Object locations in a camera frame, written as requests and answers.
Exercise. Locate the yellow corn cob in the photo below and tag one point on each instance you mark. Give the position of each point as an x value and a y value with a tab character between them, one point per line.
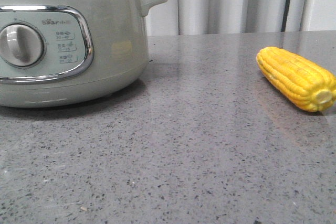
307	85

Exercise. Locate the pale green electric cooking pot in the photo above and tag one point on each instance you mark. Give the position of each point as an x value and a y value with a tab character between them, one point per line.
60	52

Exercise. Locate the white pleated curtain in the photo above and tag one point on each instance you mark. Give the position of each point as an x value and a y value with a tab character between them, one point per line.
195	17

